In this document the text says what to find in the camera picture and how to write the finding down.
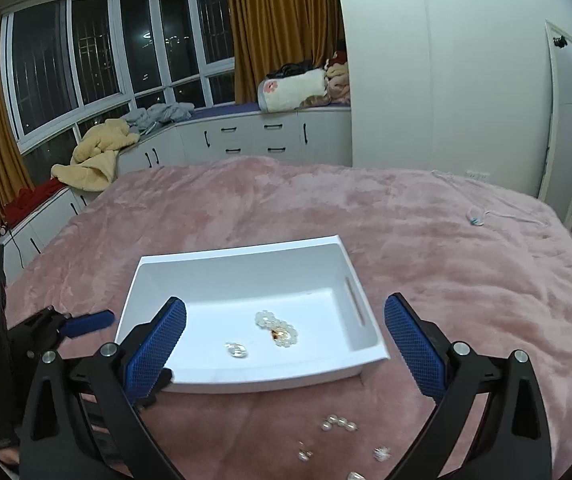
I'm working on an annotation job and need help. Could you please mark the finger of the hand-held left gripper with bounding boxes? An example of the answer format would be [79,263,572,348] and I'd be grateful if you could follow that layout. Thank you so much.
[8,307,115,377]

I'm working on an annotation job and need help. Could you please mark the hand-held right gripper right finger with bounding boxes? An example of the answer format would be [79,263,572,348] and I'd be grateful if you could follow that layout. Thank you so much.
[383,292,553,480]

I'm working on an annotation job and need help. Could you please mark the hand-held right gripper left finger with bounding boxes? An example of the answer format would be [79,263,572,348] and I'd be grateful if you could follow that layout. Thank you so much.
[18,296,189,480]

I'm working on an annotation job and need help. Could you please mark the pearl cluster earring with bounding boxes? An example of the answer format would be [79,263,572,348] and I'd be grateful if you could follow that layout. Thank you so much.
[321,414,358,432]

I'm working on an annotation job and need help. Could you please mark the flower bead bracelet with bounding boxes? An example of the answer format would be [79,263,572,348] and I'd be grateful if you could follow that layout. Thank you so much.
[254,310,301,348]

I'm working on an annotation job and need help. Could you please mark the white plastic storage box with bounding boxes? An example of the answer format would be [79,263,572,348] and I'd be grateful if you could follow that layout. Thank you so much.
[114,234,392,395]

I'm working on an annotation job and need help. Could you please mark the pink fleece blanket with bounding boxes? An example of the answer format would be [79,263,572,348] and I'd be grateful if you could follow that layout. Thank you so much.
[0,155,572,480]

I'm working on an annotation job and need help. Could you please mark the red cloth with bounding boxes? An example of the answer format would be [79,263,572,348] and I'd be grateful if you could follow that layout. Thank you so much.
[1,178,67,228]

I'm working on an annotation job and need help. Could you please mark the yellow fleece blanket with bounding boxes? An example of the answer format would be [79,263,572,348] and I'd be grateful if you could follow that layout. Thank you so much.
[51,119,141,192]

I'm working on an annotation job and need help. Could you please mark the grey clothes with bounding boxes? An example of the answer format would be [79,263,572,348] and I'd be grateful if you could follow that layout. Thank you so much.
[121,102,196,135]

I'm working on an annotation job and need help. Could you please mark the white window seat cabinet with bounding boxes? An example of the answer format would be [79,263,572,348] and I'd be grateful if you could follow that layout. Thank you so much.
[0,107,353,271]

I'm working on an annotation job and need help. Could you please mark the purple seat cushion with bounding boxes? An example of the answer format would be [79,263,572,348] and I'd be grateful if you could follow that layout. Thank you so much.
[191,101,267,116]

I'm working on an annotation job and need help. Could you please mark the white framed bay window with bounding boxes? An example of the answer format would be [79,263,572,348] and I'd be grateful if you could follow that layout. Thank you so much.
[1,0,237,151]

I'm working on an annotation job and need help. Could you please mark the white door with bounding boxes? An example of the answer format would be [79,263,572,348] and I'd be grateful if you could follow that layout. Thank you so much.
[538,19,572,201]

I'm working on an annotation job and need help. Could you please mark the pink folded blankets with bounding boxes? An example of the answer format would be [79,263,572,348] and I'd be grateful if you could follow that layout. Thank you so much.
[323,62,352,106]

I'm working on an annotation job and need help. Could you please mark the white flowered folded blanket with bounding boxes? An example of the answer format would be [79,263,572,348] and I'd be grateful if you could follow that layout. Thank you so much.
[257,69,328,112]

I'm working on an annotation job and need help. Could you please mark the dark clothes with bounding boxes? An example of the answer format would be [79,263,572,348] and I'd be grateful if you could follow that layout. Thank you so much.
[272,60,314,78]

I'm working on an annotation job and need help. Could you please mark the wide mustard curtain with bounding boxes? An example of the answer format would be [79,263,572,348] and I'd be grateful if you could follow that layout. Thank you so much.
[223,0,349,106]

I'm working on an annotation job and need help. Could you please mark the black power cable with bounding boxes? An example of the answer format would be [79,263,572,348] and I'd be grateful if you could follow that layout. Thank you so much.
[0,224,43,261]

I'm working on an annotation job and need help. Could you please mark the white charging cable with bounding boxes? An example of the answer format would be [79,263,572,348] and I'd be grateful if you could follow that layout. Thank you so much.
[431,169,549,226]

